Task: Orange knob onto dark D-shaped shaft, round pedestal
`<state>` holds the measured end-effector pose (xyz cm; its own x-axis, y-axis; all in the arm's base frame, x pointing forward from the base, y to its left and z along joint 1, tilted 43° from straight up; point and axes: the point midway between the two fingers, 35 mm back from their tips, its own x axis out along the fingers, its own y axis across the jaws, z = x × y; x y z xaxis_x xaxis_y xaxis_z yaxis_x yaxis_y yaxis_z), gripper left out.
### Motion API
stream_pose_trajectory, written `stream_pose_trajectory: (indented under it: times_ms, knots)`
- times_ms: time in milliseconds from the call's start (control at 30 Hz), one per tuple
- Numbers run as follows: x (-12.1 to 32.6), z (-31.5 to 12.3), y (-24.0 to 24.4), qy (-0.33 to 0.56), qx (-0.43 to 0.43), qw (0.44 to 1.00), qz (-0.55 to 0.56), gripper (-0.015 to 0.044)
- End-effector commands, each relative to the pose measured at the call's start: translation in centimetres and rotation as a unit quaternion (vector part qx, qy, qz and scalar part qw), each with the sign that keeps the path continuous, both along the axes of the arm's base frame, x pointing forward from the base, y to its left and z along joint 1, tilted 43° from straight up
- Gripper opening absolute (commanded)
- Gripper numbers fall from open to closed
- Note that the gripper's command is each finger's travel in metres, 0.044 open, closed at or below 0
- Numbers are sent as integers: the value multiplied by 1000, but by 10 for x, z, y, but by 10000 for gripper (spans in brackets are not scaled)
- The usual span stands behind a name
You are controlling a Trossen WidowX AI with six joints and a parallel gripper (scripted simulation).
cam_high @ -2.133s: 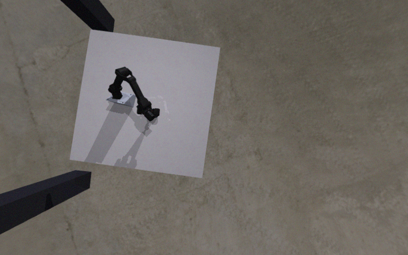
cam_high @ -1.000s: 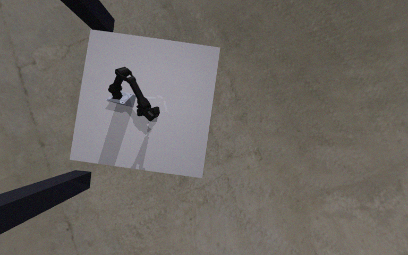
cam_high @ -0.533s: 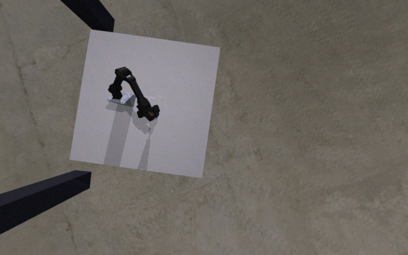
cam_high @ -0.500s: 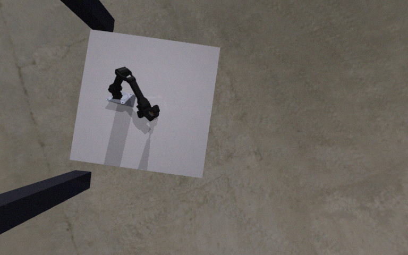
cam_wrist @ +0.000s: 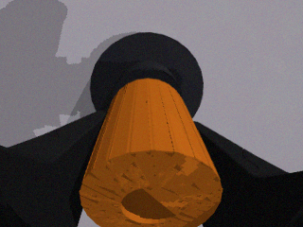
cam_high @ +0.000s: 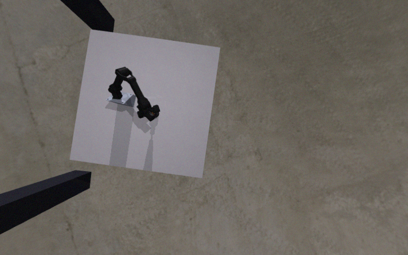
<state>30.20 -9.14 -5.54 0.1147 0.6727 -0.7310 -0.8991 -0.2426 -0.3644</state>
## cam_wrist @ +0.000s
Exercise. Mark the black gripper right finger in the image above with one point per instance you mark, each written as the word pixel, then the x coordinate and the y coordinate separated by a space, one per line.
pixel 255 192

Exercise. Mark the orange tapered knob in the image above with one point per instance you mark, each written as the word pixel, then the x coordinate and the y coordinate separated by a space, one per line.
pixel 150 167

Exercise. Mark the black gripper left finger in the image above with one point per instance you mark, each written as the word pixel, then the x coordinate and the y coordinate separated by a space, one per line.
pixel 40 179

